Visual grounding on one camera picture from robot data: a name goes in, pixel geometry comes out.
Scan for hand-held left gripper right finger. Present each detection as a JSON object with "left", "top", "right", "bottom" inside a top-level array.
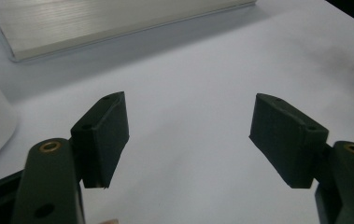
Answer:
[{"left": 248, "top": 92, "right": 354, "bottom": 224}]

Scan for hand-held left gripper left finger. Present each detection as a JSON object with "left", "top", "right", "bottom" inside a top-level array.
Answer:
[{"left": 11, "top": 91, "right": 131, "bottom": 224}]

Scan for pale flat board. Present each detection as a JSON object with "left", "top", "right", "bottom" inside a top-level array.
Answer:
[{"left": 0, "top": 0, "right": 257, "bottom": 63}]

